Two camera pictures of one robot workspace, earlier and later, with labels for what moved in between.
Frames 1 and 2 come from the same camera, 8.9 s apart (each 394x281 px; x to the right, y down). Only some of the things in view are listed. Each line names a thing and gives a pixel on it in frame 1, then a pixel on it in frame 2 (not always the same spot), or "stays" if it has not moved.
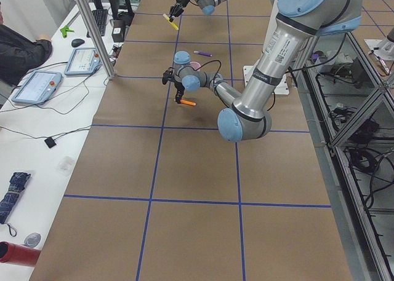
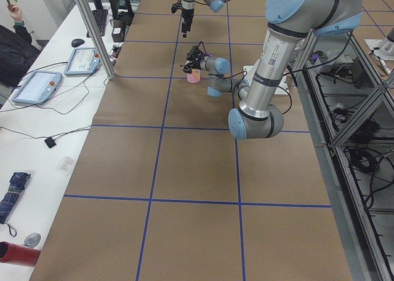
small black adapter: x=50 y=142 stays
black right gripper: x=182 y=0 → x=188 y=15
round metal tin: x=32 y=240 stays
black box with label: x=118 y=30 stays
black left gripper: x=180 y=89 → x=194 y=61
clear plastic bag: x=65 y=165 stays
